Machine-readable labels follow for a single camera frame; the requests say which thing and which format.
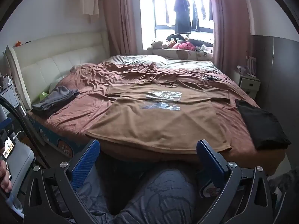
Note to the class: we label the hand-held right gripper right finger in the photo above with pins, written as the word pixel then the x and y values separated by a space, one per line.
pixel 210 161

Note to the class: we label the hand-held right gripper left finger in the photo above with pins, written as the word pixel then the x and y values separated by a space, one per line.
pixel 85 161

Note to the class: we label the brown printed t-shirt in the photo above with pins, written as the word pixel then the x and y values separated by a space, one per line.
pixel 158 126

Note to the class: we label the folded black clothes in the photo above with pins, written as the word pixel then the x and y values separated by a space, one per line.
pixel 261 123

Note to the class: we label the folded grey clothes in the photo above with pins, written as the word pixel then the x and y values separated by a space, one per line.
pixel 53 100

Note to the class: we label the person's left hand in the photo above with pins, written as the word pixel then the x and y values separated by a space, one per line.
pixel 4 175

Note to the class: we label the grey chair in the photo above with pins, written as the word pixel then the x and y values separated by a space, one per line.
pixel 21 165

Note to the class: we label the reddish brown blanket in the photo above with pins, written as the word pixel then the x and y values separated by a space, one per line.
pixel 93 112

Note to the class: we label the cluttered side shelf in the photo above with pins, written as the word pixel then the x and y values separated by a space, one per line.
pixel 7 91

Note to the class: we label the grey printed pants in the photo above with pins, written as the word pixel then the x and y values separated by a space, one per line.
pixel 163 191

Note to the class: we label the green packet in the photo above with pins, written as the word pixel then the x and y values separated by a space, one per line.
pixel 43 96

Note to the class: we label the white nightstand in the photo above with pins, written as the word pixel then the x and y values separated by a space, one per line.
pixel 250 84

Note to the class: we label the cream padded headboard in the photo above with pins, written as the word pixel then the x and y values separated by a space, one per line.
pixel 58 58

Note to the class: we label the pale bed sheet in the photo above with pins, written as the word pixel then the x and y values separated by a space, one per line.
pixel 186 63

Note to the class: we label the small orange toy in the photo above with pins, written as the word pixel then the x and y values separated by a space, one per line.
pixel 17 43

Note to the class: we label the white stand with sticks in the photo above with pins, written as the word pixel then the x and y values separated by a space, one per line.
pixel 251 66

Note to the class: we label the pale grey pillow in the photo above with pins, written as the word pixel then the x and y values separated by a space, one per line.
pixel 137 59

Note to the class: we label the pile of plush toys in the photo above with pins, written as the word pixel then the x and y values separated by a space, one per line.
pixel 179 43

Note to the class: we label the pink curtain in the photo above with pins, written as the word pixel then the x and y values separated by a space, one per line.
pixel 229 28
pixel 121 16

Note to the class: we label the hanging dark pants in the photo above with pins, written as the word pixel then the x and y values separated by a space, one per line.
pixel 196 16

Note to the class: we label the hanging dark coat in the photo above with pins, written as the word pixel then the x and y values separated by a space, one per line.
pixel 182 14

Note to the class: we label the hanging beige cloth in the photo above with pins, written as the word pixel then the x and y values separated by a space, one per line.
pixel 90 0

